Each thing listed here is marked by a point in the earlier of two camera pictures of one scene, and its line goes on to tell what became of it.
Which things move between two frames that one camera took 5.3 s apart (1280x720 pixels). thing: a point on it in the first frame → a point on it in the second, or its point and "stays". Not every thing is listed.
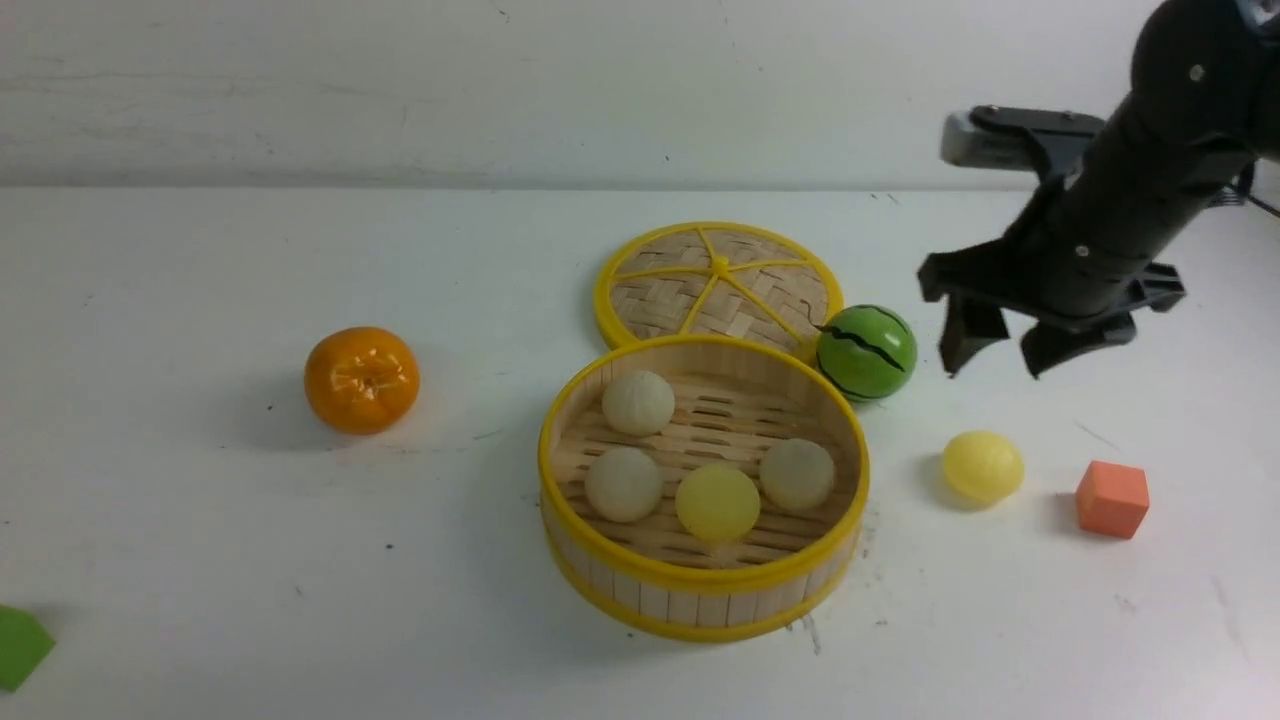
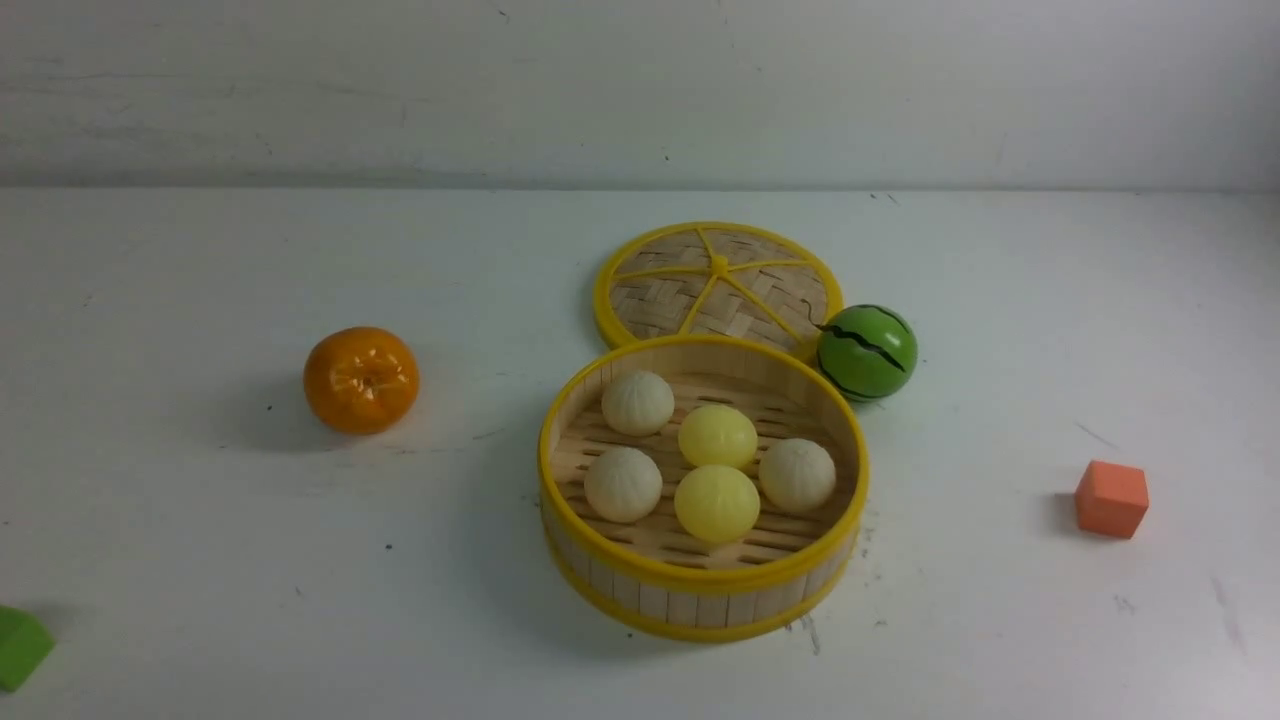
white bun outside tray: x=638 y=403 stays
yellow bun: x=718 y=501 stays
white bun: x=622 y=483 stays
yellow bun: x=984 y=466 → x=717 y=435
